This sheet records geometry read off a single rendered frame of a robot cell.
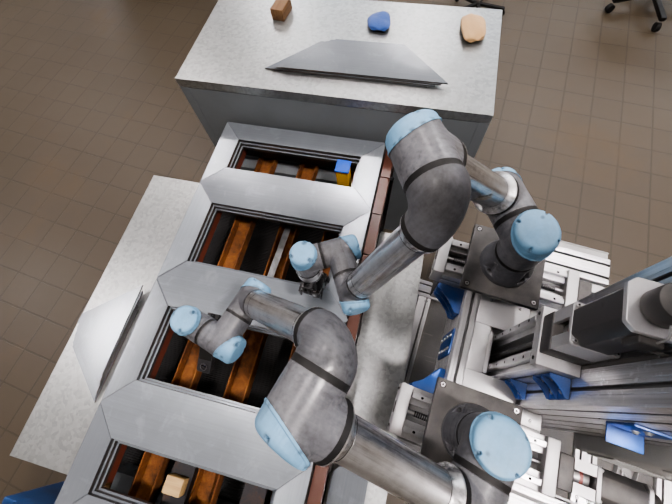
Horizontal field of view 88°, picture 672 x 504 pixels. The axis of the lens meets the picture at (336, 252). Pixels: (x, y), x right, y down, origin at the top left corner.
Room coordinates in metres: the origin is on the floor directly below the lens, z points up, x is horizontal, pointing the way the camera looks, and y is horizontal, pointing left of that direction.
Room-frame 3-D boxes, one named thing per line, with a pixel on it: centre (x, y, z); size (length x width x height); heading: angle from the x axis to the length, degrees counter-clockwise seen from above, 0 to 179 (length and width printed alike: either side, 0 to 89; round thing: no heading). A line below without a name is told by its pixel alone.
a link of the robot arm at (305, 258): (0.39, 0.09, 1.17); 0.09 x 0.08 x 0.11; 95
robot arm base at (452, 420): (-0.13, -0.25, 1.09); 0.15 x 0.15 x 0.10
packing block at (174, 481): (-0.13, 0.64, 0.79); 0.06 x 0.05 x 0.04; 67
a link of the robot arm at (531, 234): (0.31, -0.50, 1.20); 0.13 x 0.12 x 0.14; 5
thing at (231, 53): (1.39, -0.18, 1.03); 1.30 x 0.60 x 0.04; 67
